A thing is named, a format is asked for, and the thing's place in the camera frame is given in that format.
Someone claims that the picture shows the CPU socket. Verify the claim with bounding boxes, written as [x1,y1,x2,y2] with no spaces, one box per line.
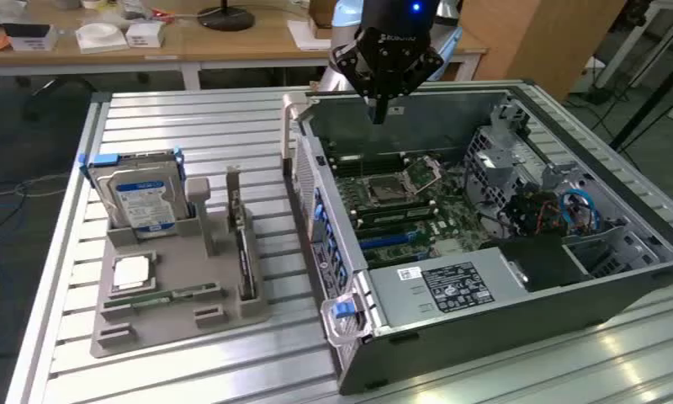
[366,174,407,207]

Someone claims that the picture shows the black office chair base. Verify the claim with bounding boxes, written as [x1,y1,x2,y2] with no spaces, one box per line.
[21,75,99,123]

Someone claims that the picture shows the green RAM stick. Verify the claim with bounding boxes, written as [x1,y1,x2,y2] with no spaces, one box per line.
[103,285,217,311]

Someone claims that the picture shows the plain white box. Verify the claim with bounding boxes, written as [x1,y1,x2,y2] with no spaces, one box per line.
[123,21,166,48]

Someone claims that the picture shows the black stand leg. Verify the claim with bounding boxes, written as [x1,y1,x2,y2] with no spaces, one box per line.
[607,0,673,152]

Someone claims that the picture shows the green graphics card black fan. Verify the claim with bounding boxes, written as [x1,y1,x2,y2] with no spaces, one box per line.
[225,165,258,302]

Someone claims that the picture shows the green motherboard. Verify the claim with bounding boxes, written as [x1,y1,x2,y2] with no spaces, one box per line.
[323,141,494,270]

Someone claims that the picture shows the blue expansion slot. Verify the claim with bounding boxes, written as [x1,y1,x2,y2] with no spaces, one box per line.
[357,233,421,250]

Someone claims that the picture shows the wooden cabinet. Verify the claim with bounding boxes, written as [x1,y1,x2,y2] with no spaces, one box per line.
[458,0,629,102]

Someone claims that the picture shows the blue wire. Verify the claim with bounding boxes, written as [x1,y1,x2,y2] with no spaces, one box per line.
[559,189,601,237]

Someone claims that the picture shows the grey power supply unit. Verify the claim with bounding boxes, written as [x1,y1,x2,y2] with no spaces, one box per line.
[367,247,531,329]

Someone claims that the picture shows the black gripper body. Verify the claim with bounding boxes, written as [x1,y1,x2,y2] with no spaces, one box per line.
[353,0,439,97]

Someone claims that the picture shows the white paper booklet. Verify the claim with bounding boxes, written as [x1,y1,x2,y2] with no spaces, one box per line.
[286,19,333,52]

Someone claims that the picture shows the black red wire bundle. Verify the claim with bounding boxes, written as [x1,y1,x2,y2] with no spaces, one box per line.
[503,191,567,237]

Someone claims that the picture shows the metal socket cover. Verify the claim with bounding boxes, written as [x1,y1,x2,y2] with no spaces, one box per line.
[406,155,443,193]

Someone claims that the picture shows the brown cardboard box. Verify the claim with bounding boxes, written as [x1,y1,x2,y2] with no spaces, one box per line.
[306,0,341,30]

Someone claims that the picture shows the white box with round hollow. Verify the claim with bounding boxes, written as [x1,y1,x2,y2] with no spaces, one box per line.
[74,23,130,55]

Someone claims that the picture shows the hard disk with blue bracket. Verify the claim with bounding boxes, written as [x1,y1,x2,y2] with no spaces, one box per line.
[81,146,189,235]

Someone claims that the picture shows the white box with black top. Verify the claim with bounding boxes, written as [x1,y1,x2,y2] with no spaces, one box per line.
[2,23,59,52]

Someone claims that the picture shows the wooden desk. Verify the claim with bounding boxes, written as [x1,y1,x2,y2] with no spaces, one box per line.
[0,0,489,92]

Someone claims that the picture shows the silver CPU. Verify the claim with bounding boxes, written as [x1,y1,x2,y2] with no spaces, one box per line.
[113,257,151,290]

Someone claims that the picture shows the grey parts rack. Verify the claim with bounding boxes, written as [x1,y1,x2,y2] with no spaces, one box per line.
[90,176,270,359]

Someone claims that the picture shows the installed RAM stick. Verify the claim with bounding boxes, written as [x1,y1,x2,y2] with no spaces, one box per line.
[357,205,435,224]

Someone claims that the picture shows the black open PC case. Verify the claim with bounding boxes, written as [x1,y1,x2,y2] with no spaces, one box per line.
[279,82,673,396]

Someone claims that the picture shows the black lamp base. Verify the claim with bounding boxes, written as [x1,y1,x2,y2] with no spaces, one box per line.
[195,0,257,31]

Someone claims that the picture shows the metal disk bay cage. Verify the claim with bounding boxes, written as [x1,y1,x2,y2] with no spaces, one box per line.
[462,124,545,220]

